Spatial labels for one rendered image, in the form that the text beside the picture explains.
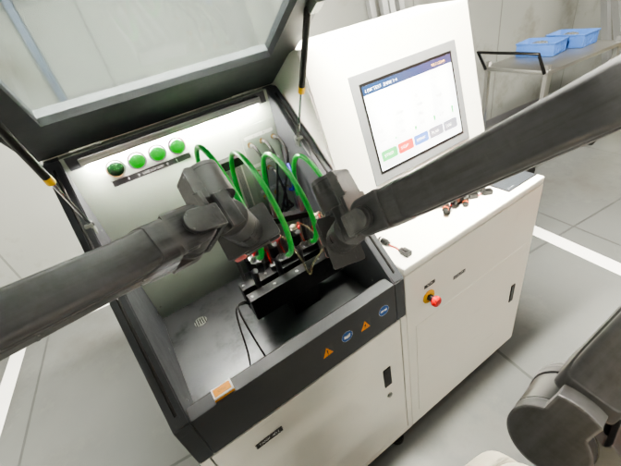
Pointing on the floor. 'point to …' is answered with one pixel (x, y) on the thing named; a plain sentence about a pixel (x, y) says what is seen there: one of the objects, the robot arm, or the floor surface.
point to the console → (485, 344)
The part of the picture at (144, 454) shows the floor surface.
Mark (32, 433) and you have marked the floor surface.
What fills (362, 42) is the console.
